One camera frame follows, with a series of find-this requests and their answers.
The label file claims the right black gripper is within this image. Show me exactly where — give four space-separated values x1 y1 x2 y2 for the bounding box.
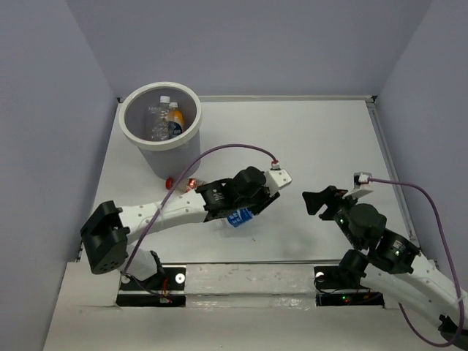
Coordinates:
301 184 361 249

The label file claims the blue label clear bottle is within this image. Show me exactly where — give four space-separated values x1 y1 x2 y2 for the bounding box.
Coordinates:
217 208 254 229

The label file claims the red label small bottle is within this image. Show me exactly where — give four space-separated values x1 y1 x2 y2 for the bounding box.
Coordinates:
165 178 207 193

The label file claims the orange juice bottle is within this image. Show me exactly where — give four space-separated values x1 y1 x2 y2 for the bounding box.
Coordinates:
167 102 185 138

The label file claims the clear crushed bottle front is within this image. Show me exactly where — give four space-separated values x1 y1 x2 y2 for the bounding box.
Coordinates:
146 96 170 142

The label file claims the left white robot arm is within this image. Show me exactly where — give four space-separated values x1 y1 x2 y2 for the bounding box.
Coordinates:
80 167 292 289

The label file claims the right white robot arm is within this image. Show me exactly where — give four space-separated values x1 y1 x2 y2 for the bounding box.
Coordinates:
302 186 467 350

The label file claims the white cylindrical bin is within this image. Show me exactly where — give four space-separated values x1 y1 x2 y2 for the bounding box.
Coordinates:
118 82 202 179

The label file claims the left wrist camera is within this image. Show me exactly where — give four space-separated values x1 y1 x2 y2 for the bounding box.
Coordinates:
264 169 293 196

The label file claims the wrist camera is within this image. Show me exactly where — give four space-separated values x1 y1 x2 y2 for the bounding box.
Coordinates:
345 172 373 200
264 169 293 196

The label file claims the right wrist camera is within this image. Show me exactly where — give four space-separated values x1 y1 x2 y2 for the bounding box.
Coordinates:
345 172 373 200

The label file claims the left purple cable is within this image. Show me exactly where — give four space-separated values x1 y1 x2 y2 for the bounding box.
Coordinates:
122 143 281 277

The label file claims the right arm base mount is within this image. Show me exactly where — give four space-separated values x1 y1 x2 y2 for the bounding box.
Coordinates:
314 265 385 307

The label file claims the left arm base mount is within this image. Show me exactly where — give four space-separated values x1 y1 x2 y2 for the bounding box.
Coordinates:
116 265 186 308

